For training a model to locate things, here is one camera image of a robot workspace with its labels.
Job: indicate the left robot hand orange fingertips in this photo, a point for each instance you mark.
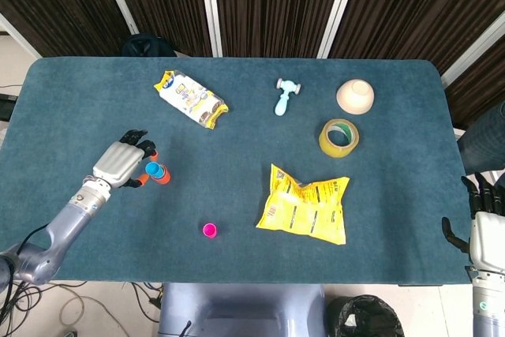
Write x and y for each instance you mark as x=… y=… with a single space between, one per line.
x=116 y=163

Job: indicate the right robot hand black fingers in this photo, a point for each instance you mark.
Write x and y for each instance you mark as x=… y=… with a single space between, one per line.
x=489 y=242

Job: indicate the light blue plastic cup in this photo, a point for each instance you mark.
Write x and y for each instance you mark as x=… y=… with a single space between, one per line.
x=153 y=169

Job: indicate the pink plastic cup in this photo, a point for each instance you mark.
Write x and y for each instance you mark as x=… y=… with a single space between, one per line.
x=209 y=230

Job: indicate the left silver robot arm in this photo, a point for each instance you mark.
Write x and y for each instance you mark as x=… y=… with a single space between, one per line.
x=67 y=222

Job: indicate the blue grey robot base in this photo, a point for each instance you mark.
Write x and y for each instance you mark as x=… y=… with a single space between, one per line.
x=236 y=309

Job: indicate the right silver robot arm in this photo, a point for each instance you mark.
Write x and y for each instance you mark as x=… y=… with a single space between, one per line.
x=489 y=305

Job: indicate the orange plastic cup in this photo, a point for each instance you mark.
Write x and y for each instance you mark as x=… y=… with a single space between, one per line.
x=166 y=177

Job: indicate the teal felt table cloth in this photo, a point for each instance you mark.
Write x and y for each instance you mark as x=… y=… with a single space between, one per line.
x=98 y=96

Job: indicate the white yellow cookie package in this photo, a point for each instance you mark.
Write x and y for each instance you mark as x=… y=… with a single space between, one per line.
x=191 y=99

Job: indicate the person in blue denim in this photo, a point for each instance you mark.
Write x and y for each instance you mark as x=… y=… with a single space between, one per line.
x=485 y=139

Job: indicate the black chair back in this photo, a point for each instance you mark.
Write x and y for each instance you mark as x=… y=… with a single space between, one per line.
x=148 y=46

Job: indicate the black box device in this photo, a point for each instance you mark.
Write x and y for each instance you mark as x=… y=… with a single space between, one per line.
x=6 y=106

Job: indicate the black trash bin with bag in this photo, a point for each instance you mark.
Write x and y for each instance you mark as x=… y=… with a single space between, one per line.
x=363 y=317

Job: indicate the light blue toy hammer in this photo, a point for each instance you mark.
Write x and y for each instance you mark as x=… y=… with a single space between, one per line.
x=285 y=96

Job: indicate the clear packing tape roll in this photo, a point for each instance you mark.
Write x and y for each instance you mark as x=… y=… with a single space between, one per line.
x=327 y=147

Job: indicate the yellow snack bag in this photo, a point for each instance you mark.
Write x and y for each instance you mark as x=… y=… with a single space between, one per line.
x=304 y=207

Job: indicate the beige upturned bowl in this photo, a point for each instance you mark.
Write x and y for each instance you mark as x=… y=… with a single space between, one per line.
x=355 y=96

